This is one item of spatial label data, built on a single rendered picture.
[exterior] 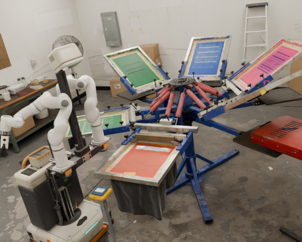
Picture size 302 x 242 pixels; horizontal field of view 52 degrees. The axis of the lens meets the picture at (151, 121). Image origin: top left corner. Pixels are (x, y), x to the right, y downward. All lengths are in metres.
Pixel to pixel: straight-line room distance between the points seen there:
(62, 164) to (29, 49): 4.63
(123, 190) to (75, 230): 0.77
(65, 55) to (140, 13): 5.09
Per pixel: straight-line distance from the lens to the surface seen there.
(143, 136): 2.95
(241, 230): 3.38
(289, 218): 3.57
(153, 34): 7.21
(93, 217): 3.35
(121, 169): 2.67
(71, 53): 2.33
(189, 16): 6.83
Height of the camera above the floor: 2.33
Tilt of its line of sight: 23 degrees down
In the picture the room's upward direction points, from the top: 9 degrees counter-clockwise
